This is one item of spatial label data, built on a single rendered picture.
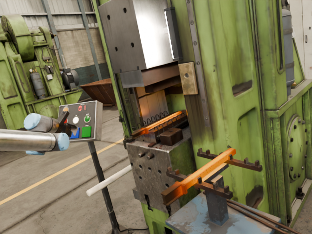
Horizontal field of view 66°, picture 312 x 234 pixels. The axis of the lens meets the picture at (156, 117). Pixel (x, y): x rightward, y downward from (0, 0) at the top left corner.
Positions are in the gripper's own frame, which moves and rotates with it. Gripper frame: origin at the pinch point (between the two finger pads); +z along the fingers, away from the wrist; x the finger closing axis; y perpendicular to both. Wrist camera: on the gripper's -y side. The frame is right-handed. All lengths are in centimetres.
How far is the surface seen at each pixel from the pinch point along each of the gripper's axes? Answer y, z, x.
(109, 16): -58, -24, 38
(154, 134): 7, 6, 53
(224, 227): 52, -15, 93
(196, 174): 30, -32, 86
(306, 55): -219, 444, 235
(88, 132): 0.9, 10.2, 2.3
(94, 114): -11.5, 10.9, 6.1
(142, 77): -23, -11, 53
